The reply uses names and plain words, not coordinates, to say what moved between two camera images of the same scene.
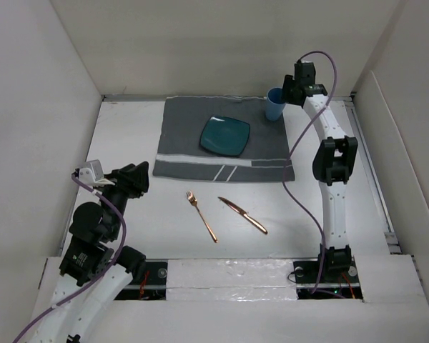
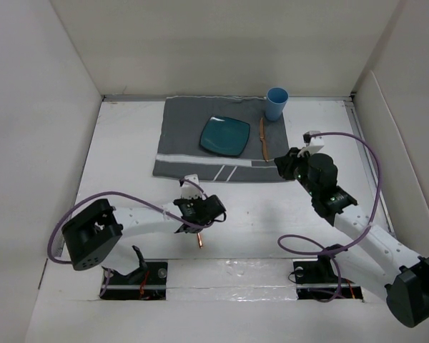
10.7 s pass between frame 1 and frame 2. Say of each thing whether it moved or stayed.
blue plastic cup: stayed
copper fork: moved
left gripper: moved
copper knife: moved
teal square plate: stayed
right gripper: moved
